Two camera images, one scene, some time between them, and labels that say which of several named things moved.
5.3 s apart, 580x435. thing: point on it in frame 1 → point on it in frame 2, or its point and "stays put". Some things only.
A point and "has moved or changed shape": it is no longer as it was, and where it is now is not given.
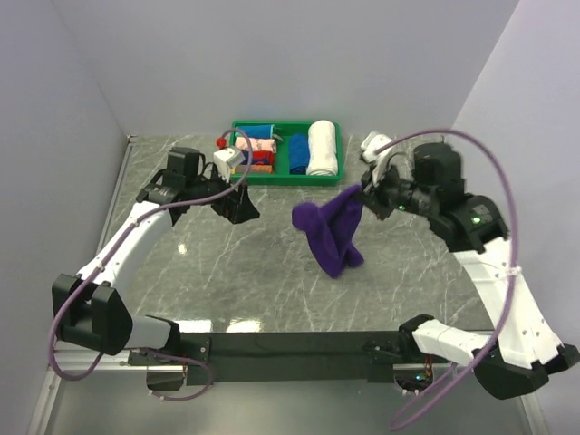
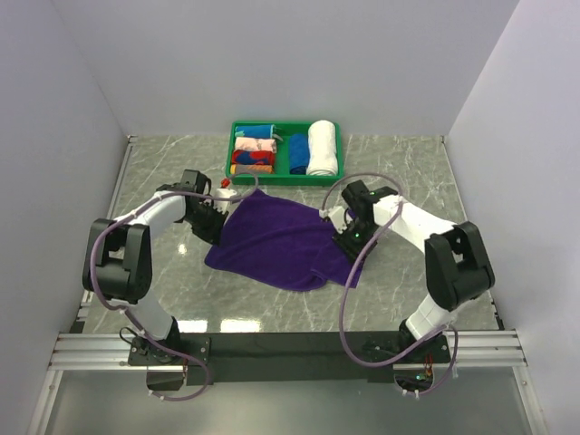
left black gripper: (237, 207) → (214, 234)
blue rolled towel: (300, 154) stays put
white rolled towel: (323, 152) stays put
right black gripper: (372, 192) → (348, 248)
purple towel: (331, 229) has moved or changed shape
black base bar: (225, 358) stays put
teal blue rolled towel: (256, 131) stays put
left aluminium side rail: (116, 194) stays put
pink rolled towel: (257, 144) stays put
